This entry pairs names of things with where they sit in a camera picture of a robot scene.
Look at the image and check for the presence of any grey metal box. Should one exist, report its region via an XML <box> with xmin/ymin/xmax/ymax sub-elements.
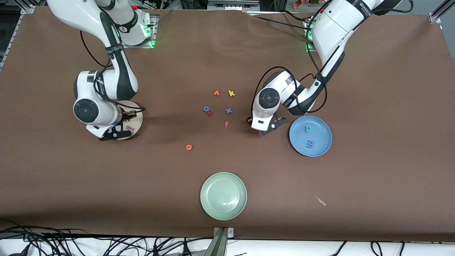
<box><xmin>207</xmin><ymin>0</ymin><xmax>260</xmax><ymax>10</ymax></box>

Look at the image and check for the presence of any black table cable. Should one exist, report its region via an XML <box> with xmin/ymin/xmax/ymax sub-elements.
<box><xmin>253</xmin><ymin>16</ymin><xmax>308</xmax><ymax>31</ymax></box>
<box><xmin>283</xmin><ymin>10</ymin><xmax>307</xmax><ymax>22</ymax></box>

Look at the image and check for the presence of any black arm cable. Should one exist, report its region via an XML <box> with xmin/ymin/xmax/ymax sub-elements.
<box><xmin>80</xmin><ymin>30</ymin><xmax>111</xmax><ymax>68</ymax></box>
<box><xmin>294</xmin><ymin>0</ymin><xmax>356</xmax><ymax>114</ymax></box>
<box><xmin>247</xmin><ymin>66</ymin><xmax>297</xmax><ymax>124</ymax></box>
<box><xmin>107</xmin><ymin>100</ymin><xmax>147</xmax><ymax>119</ymax></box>

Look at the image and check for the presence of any blue round plate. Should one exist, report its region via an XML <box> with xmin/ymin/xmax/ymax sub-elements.
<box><xmin>289</xmin><ymin>116</ymin><xmax>332</xmax><ymax>157</ymax></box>

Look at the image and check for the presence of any metal table edge bracket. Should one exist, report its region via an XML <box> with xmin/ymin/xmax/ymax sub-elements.
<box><xmin>213</xmin><ymin>228</ymin><xmax>235</xmax><ymax>256</ymax></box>

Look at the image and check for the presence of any green round plate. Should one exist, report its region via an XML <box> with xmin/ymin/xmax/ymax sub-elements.
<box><xmin>200</xmin><ymin>172</ymin><xmax>247</xmax><ymax>221</ymax></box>

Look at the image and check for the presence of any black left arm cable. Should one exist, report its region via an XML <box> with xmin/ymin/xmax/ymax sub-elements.
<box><xmin>247</xmin><ymin>66</ymin><xmax>297</xmax><ymax>124</ymax></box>
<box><xmin>294</xmin><ymin>0</ymin><xmax>356</xmax><ymax>114</ymax></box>

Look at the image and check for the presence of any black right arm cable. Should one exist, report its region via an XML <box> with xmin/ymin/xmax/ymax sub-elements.
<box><xmin>80</xmin><ymin>30</ymin><xmax>111</xmax><ymax>68</ymax></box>
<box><xmin>107</xmin><ymin>100</ymin><xmax>147</xmax><ymax>119</ymax></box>

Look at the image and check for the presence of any brown table cover sheet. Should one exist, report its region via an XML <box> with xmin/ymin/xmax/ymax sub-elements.
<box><xmin>0</xmin><ymin>6</ymin><xmax>455</xmax><ymax>243</ymax></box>

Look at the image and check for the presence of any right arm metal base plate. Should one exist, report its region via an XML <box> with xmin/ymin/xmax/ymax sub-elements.
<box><xmin>119</xmin><ymin>14</ymin><xmax>157</xmax><ymax>48</ymax></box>

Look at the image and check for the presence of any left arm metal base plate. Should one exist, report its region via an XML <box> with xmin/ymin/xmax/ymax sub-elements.
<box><xmin>305</xmin><ymin>18</ymin><xmax>320</xmax><ymax>53</ymax></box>

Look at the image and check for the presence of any aluminium frame rail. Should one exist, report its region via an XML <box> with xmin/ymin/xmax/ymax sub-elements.
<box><xmin>428</xmin><ymin>0</ymin><xmax>455</xmax><ymax>25</ymax></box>
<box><xmin>0</xmin><ymin>0</ymin><xmax>37</xmax><ymax>71</ymax></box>

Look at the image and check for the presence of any beige round plate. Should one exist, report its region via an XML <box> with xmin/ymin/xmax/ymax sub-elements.
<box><xmin>116</xmin><ymin>101</ymin><xmax>143</xmax><ymax>140</ymax></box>

